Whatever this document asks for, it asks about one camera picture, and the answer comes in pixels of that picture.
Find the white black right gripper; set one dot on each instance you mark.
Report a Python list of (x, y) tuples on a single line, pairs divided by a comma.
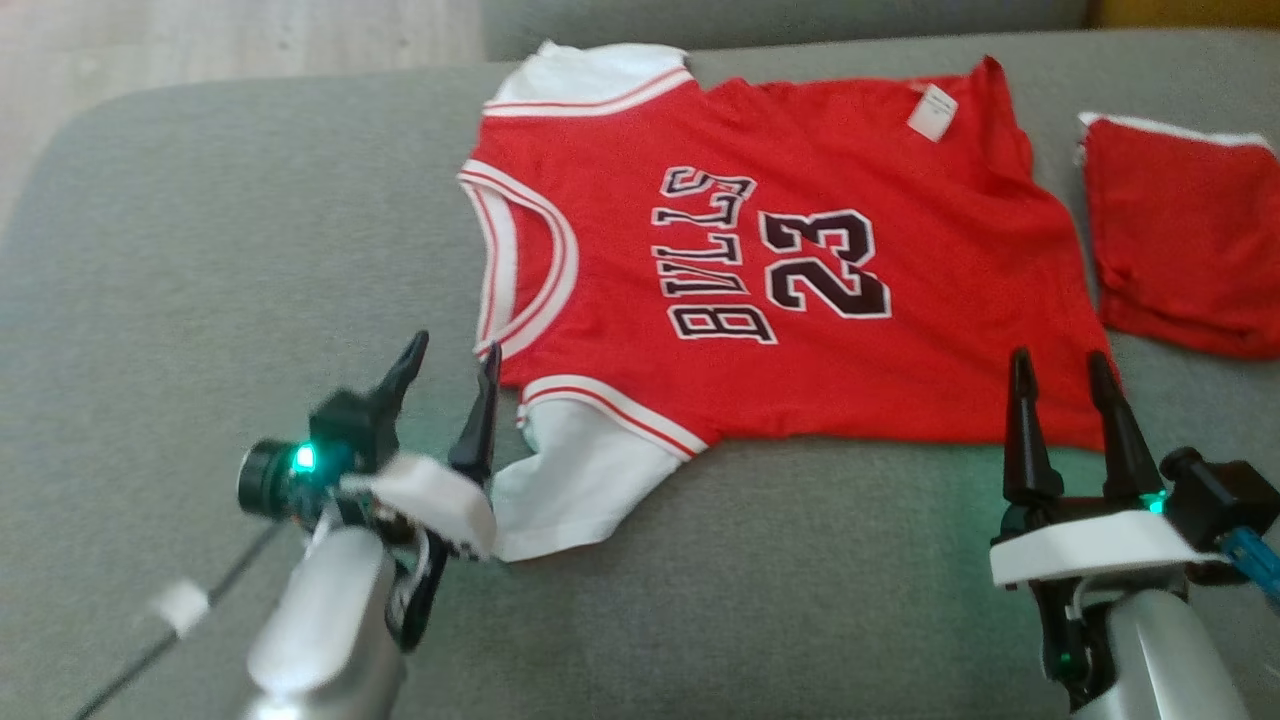
[(1090, 550)]

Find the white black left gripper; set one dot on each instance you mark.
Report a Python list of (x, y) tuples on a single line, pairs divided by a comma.
[(440, 500)]

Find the red shorts white waistband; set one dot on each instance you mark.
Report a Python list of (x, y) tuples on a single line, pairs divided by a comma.
[(1190, 240)]

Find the red white basketball jersey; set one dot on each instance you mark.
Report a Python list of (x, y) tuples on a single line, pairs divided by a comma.
[(780, 300)]

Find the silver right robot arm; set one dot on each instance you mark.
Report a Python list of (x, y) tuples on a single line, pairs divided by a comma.
[(1160, 660)]

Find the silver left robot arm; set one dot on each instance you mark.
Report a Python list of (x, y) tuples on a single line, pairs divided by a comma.
[(320, 630)]

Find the grey fabric ottoman cushion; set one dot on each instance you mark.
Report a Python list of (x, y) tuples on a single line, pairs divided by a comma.
[(200, 250)]

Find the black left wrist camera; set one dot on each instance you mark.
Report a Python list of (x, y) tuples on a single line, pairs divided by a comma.
[(300, 470)]

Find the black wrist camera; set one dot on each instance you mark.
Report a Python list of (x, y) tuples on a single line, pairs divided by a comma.
[(1220, 495), (300, 470)]

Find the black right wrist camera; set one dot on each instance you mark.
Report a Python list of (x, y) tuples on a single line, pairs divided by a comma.
[(1220, 495)]

